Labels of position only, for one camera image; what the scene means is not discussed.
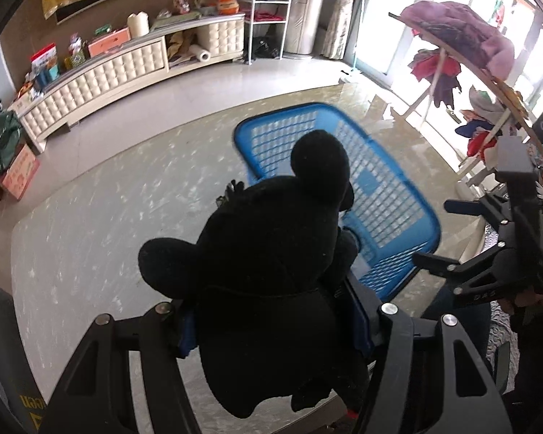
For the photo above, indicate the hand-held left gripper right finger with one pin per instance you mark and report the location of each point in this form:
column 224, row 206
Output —
column 359, row 314

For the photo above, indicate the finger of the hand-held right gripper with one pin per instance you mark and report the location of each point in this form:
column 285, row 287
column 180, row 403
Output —
column 464, row 206
column 439, row 263

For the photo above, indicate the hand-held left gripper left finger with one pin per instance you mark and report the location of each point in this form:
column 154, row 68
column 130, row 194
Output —
column 188, row 332

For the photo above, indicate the blue plastic basket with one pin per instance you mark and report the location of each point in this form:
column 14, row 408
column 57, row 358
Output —
column 427, row 235

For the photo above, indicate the black plush toy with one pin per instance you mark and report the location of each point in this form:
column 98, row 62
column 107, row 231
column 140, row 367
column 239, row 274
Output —
column 262, row 257

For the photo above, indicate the person's right hand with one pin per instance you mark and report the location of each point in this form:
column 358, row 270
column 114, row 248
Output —
column 536, row 302

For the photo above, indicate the pile of colourful clothes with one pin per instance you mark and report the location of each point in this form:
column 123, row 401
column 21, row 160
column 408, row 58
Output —
column 484, row 122

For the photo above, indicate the wooden clothes rack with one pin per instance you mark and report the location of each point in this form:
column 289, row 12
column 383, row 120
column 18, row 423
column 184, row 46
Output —
column 439, row 77

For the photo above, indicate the red garment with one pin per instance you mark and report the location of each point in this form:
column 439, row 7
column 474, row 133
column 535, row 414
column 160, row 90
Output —
column 436, row 74

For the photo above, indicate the person's dark clothing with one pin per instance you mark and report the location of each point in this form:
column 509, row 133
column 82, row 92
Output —
column 538, row 370

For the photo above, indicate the pink garment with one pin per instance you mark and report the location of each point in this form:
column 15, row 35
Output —
column 461, row 36

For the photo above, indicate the pink printed cardboard box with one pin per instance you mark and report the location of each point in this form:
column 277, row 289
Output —
column 21, row 174

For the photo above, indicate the patterned curtain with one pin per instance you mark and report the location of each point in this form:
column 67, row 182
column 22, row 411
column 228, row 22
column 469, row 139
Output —
column 344, row 9

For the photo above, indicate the silver standing air conditioner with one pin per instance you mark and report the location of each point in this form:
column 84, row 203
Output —
column 305, row 9

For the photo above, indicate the black bag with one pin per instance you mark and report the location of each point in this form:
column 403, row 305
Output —
column 264, row 49

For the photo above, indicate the green bag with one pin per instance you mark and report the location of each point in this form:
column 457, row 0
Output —
column 0, row 144

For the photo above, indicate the cream tufted TV cabinet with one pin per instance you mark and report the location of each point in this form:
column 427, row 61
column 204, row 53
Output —
column 108, row 72

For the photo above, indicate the red cloth on rack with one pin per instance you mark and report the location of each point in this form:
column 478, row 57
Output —
column 267, row 16

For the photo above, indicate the paper towel roll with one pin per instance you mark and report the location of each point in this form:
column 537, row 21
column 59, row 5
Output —
column 203, row 56

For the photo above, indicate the white metal shelf rack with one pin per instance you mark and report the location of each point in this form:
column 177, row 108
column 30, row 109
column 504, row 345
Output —
column 249, row 18

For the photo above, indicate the pink drawer box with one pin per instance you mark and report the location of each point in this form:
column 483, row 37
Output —
column 109, row 41

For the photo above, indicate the red and white box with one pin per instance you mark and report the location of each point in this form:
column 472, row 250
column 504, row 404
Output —
column 44, row 58

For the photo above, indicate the cream lidded jar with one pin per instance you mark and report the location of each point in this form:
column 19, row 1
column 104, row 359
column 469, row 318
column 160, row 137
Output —
column 138, row 25

